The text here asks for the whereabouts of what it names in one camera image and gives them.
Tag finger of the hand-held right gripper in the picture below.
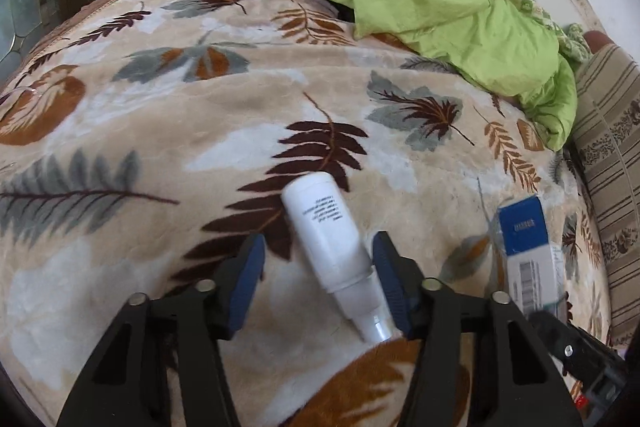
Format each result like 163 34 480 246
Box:
527 309 626 380

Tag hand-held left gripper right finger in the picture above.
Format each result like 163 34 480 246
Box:
371 231 573 427

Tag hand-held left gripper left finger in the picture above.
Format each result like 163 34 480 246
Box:
56 233 267 427

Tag white plastic bottle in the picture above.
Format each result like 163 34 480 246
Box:
280 172 393 344

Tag blue and white box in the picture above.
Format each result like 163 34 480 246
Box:
487 194 571 313

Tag leaf print fleece blanket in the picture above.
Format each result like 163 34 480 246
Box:
0 0 626 427

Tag striped beige cushion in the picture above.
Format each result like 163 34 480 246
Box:
567 44 640 348

